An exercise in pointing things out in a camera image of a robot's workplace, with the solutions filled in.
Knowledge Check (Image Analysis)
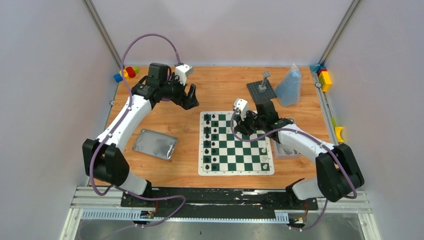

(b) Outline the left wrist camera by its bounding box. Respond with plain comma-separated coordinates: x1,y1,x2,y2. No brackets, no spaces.
174,63,194,86

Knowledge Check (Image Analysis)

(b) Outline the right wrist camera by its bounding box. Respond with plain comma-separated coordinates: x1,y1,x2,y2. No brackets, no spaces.
233,98,249,121

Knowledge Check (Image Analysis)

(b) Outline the dark grey lego baseplate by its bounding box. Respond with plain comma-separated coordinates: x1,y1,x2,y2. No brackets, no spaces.
246,80,277,104

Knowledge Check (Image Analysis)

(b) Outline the yellow wooden cylinder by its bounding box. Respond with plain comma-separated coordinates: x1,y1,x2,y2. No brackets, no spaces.
119,69,130,81

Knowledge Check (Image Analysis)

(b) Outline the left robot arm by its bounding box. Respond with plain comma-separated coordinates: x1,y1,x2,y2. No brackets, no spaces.
82,63,199,207

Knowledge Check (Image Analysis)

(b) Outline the silver metal tin box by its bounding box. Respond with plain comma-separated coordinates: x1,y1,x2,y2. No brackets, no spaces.
270,117,301,159

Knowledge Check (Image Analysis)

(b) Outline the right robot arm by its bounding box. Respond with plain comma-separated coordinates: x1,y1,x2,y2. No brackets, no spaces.
230,98,365,209

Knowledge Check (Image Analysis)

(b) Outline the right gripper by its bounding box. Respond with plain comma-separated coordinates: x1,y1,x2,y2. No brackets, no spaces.
234,109,266,137

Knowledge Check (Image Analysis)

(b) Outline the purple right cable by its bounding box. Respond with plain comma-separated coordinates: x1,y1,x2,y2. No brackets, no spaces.
229,109,358,232

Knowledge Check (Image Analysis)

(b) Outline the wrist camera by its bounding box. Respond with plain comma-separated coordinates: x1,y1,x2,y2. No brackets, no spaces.
233,98,249,121
174,63,194,86

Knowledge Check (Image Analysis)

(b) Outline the colourful lego brick stack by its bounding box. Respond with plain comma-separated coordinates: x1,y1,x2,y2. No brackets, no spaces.
309,64,333,92

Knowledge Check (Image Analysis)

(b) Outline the red wooden cylinder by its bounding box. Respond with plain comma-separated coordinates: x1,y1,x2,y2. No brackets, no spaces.
125,66,137,79

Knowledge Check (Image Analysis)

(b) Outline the green wooden block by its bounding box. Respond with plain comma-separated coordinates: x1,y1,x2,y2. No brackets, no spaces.
132,66,140,75

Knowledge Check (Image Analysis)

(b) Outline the grey lego tower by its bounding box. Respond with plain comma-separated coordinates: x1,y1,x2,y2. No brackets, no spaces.
258,71,271,93

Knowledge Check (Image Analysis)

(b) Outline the yellow curved block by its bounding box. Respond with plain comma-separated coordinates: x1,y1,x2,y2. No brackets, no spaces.
331,117,344,143

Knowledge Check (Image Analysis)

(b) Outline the purple cable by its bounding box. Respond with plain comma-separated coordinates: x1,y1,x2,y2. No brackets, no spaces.
229,109,358,232
89,33,186,240

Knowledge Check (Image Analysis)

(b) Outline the blue wooden block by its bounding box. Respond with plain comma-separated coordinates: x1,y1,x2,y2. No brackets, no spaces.
113,73,123,83

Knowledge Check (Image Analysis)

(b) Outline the green white chess board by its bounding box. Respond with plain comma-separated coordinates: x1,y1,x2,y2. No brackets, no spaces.
198,111,275,176

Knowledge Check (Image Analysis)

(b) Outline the silver tin lid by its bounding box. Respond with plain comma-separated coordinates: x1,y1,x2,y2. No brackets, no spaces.
132,129,178,161

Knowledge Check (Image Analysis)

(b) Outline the blue plastic bag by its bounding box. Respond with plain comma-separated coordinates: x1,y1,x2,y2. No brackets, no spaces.
274,64,302,107

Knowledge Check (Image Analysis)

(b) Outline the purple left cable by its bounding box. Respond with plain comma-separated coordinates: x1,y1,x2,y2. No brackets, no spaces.
89,33,186,240

